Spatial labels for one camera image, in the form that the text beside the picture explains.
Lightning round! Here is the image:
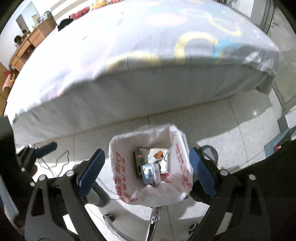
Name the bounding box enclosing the red white toothpaste box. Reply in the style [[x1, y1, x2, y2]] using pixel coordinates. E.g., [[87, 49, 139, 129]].
[[159, 160, 170, 183]]

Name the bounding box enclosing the dark green long box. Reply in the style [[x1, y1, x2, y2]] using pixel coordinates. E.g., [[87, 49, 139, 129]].
[[133, 151, 145, 178]]

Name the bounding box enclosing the blue white milk carton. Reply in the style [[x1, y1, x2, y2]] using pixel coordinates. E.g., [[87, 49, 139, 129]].
[[141, 163, 161, 186]]

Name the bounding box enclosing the white orange snack wrapper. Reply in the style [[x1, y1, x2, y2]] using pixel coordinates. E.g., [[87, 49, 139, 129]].
[[147, 148, 169, 164]]

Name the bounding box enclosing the white red trash bag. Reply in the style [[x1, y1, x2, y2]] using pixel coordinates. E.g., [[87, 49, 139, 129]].
[[108, 124, 193, 207]]

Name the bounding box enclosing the wooden dresser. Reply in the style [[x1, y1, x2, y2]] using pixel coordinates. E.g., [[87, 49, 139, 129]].
[[9, 17, 57, 72]]

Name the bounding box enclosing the patterned grey bed sheet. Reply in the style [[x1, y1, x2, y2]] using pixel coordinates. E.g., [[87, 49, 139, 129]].
[[4, 1, 281, 146]]

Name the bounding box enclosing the black plush toy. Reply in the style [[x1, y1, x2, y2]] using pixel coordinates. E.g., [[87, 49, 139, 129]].
[[58, 16, 74, 31]]

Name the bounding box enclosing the red plush toy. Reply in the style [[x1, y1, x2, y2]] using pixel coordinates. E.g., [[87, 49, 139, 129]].
[[70, 6, 90, 20]]

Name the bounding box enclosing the yellow white plush toy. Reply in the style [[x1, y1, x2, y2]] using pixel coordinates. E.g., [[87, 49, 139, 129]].
[[92, 0, 107, 9]]

